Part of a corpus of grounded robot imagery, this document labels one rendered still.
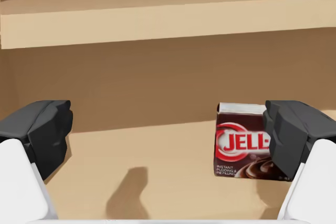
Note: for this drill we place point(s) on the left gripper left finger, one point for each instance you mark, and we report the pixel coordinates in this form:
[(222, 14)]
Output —
[(39, 134)]

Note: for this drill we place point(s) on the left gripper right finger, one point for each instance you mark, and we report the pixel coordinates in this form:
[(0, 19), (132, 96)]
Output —
[(296, 134)]

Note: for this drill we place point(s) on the pale wooden shelf unit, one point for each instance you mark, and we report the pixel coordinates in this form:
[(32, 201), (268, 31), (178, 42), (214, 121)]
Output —
[(157, 77)]

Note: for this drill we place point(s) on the brown carton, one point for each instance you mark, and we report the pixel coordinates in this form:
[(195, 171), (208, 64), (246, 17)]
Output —
[(241, 145)]

